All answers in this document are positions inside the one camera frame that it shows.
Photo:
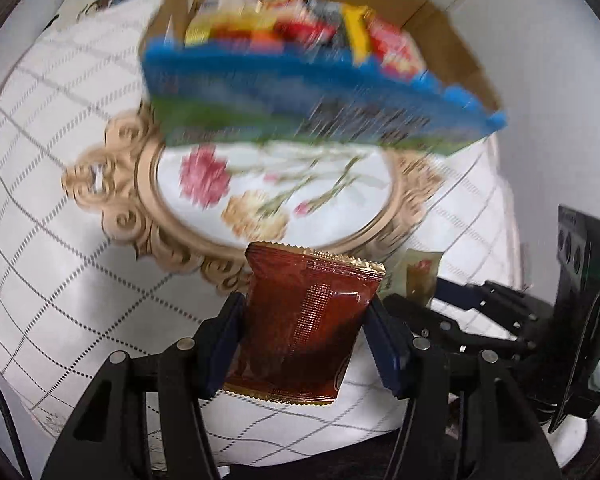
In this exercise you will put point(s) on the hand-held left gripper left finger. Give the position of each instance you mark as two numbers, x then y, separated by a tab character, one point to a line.
225	340

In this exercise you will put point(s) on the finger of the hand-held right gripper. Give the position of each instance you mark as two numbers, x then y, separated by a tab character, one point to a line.
460	295
430	320

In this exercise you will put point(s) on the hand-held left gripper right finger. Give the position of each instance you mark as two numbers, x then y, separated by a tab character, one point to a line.
385	355

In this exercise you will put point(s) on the small yellow snack packet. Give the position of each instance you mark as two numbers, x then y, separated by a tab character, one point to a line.
420	275

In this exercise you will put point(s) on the red brown snack packet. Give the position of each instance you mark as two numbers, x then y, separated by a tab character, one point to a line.
300	320

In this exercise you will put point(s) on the cardboard box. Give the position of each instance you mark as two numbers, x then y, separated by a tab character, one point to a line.
445	35

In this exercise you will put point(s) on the white floral quilt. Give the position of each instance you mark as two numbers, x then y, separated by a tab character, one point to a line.
80	260

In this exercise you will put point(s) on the blue snack bag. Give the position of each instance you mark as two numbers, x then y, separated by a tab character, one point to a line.
280	90

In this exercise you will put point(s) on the pile of snack packets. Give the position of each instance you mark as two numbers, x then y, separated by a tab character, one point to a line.
260	20

